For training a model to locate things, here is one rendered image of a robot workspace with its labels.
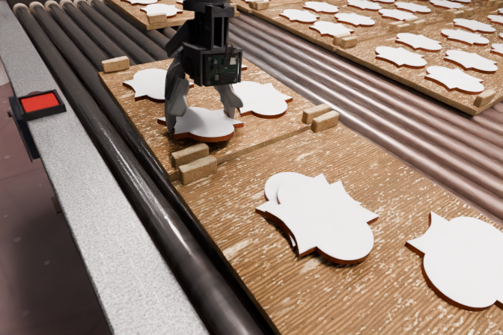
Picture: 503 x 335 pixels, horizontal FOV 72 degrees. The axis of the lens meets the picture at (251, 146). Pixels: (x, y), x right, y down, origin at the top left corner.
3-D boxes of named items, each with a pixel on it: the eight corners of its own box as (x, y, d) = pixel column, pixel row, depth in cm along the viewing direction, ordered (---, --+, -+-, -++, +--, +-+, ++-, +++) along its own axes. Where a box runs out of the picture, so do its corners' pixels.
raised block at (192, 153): (175, 172, 53) (174, 158, 52) (171, 165, 55) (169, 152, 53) (209, 160, 56) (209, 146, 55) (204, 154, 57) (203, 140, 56)
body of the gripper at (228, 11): (198, 92, 51) (197, 3, 46) (175, 78, 57) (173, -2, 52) (242, 87, 55) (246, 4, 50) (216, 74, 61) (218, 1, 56)
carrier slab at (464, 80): (474, 117, 76) (483, 99, 73) (334, 53, 102) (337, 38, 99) (536, 81, 93) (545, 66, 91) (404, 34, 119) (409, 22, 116)
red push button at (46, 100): (28, 119, 66) (25, 113, 65) (22, 105, 70) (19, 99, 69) (61, 111, 69) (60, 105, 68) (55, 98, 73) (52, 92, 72)
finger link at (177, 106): (165, 137, 53) (190, 81, 51) (151, 123, 57) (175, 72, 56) (182, 142, 55) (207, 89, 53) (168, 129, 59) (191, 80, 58)
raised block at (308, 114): (306, 125, 66) (308, 114, 64) (299, 121, 67) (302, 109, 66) (329, 117, 69) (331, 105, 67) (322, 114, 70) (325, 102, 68)
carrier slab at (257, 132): (170, 182, 54) (168, 175, 53) (98, 78, 80) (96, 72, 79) (331, 123, 70) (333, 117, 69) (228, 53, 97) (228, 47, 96)
